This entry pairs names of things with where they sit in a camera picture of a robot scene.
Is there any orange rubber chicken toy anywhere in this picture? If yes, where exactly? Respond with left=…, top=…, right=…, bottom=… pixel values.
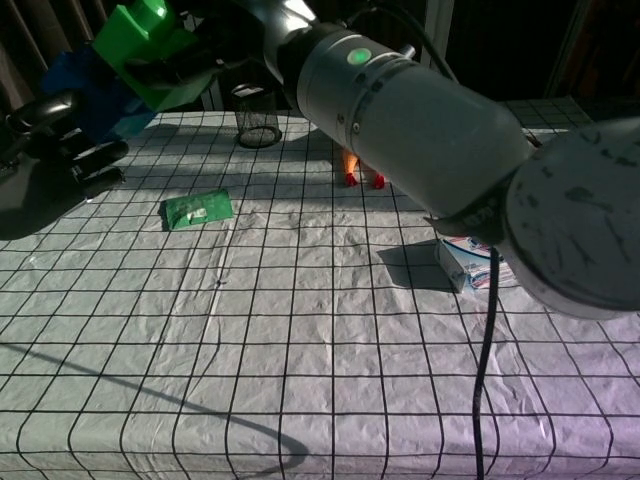
left=341, top=148, right=388, bottom=191

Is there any white blue carton box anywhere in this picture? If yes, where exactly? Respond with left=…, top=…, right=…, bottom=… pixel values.
left=433, top=235, right=525, bottom=295

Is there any dark metallic right robot hand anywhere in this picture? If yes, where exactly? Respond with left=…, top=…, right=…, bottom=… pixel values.
left=124, top=0, right=322, bottom=90

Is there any white grid tablecloth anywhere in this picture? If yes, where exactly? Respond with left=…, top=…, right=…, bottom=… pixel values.
left=0, top=97, right=640, bottom=480

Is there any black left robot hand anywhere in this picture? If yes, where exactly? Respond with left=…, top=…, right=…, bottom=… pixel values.
left=0, top=89, right=130, bottom=224

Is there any dark brown curtain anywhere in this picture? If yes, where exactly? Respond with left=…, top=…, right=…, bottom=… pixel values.
left=0, top=0, right=124, bottom=119

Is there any blue plastic toy block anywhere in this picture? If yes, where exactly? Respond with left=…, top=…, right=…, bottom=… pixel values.
left=40, top=47, right=159, bottom=144

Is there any green foil packet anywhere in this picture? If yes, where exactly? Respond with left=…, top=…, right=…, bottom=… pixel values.
left=159, top=188, right=236, bottom=232

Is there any white window frame post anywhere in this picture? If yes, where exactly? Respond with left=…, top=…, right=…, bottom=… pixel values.
left=544, top=0, right=592, bottom=99
left=422, top=0, right=456, bottom=81
left=198, top=74, right=224, bottom=112

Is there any black mesh pen holder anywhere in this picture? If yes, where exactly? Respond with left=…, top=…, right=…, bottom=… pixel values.
left=230, top=83, right=283, bottom=150

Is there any thick dark hanging cable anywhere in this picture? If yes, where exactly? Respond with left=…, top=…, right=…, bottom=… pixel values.
left=471, top=243, right=503, bottom=480

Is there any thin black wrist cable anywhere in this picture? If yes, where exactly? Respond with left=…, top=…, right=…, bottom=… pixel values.
left=367, top=0, right=459, bottom=84

